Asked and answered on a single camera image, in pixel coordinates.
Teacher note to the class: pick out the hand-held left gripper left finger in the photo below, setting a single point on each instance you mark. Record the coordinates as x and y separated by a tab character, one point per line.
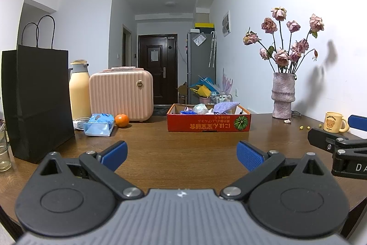
116	151

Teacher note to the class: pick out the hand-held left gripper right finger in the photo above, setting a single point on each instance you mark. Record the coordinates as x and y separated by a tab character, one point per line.
249	154

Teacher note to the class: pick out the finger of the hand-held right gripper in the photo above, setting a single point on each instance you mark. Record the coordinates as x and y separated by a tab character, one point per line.
322	137
358	122

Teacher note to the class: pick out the printed cardboard box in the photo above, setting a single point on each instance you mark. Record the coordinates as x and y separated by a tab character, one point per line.
200	123

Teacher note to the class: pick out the blue packet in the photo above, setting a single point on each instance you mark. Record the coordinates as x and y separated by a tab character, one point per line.
186	112

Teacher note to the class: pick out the white soft bundle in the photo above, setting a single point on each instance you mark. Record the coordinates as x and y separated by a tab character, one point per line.
200	108

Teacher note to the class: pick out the yellow bear mug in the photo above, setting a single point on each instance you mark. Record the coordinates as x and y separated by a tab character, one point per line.
332	121

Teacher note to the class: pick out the small yellow crumbs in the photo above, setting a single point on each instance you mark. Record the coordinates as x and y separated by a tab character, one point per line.
301	127

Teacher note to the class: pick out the orange fruit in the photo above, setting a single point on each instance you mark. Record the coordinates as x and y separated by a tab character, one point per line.
122	120

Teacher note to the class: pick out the blue tissue pack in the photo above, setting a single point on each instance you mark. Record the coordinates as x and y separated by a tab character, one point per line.
99	124

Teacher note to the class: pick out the lavender knitted cloth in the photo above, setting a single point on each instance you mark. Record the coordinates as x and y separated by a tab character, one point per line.
225	107

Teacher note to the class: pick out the pink ribbed suitcase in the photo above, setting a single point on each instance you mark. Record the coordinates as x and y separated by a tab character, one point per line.
120	95

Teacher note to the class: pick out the black floor bag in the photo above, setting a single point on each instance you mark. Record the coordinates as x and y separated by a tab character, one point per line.
162	110

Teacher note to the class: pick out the yellow thermos jug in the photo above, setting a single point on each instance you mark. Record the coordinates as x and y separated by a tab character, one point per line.
78	93

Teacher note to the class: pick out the purple feather decoration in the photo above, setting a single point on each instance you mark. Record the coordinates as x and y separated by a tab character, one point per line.
227	82

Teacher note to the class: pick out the blue and yellow clutter pile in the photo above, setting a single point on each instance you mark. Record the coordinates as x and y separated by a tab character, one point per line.
202	87

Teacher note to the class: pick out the dark brown entrance door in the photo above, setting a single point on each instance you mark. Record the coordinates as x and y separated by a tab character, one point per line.
157	75

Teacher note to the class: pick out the open brown cardboard box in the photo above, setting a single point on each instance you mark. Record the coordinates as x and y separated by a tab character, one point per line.
183	93

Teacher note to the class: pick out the bunch of dried pink roses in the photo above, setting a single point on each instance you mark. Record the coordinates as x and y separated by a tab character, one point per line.
281	57

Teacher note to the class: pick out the black paper bag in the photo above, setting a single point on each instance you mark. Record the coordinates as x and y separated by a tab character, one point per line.
37	104

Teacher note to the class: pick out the grey fridge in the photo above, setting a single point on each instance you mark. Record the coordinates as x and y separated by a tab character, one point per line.
200	61

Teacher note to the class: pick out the white folded umbrella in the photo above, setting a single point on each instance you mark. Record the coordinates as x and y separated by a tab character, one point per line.
210	49
214	48

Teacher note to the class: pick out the clear drinking glass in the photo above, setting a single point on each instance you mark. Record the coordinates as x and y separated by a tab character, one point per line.
4	153

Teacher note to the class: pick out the clear plastic bag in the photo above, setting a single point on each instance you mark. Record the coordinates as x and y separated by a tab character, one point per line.
199	39

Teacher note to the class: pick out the yellow box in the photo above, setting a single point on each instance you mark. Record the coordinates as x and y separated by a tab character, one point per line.
204	25

